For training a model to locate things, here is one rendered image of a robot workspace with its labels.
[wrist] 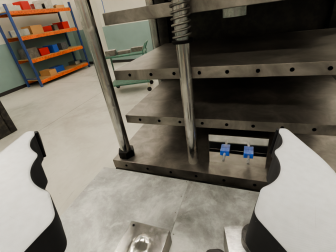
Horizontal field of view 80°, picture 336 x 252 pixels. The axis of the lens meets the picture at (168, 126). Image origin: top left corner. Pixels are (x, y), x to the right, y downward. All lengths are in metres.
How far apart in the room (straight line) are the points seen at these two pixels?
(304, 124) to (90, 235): 0.96
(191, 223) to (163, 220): 0.11
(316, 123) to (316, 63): 0.25
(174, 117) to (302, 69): 0.57
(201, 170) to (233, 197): 0.23
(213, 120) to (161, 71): 0.34
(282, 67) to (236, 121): 0.29
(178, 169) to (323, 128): 0.66
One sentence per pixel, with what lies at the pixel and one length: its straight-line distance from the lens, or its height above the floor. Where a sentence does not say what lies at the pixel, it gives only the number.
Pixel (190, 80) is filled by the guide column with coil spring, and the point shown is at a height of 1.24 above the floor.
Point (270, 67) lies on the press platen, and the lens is 0.88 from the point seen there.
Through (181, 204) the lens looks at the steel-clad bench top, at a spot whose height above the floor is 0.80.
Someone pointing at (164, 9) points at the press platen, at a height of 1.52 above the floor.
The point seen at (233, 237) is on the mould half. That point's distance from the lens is 0.71.
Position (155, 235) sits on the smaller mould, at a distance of 0.77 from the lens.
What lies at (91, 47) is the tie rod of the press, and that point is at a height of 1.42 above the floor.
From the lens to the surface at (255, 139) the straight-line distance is 1.01.
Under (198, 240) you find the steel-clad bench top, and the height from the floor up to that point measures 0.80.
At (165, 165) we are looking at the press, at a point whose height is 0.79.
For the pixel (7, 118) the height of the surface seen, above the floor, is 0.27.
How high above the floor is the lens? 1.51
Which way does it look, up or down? 30 degrees down
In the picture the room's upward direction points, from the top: 9 degrees counter-clockwise
